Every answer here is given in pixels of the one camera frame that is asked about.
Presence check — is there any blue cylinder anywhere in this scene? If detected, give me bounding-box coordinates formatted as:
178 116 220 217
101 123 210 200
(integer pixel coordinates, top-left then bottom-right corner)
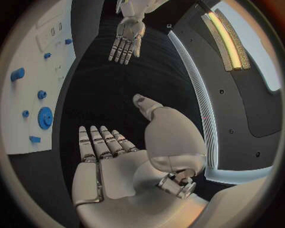
10 67 26 82

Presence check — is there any white task board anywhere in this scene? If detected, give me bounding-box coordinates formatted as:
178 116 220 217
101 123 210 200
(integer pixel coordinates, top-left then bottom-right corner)
0 0 78 155

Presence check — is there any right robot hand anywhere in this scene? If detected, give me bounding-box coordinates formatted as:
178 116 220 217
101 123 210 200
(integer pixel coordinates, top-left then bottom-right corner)
70 94 210 228

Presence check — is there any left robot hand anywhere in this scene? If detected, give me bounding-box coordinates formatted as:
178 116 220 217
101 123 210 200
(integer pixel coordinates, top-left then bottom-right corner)
107 16 147 66

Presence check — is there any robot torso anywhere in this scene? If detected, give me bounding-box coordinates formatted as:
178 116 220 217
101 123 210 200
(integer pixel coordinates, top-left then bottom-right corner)
166 0 284 185

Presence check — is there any glowing light bar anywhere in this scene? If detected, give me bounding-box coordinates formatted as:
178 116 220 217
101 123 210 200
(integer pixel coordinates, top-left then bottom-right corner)
207 12 244 70

